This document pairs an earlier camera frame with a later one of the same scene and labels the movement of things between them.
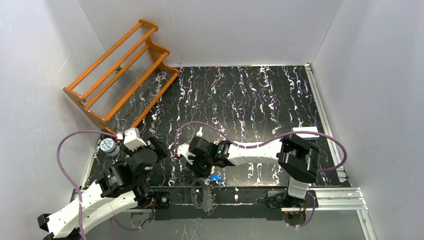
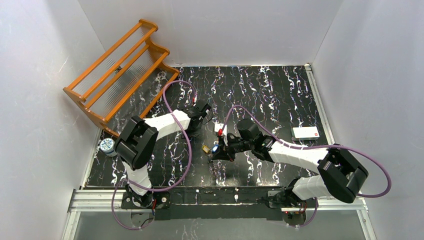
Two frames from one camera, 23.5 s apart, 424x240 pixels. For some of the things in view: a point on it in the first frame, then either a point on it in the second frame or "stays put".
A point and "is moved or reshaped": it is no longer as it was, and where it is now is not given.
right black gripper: x=194 y=162 to x=226 y=148
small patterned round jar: x=108 y=146 stays put
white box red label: x=307 y=136 stays put
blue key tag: x=216 y=177 is moved or reshaped
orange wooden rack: x=118 y=89 stays put
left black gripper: x=154 y=145 to x=201 y=108
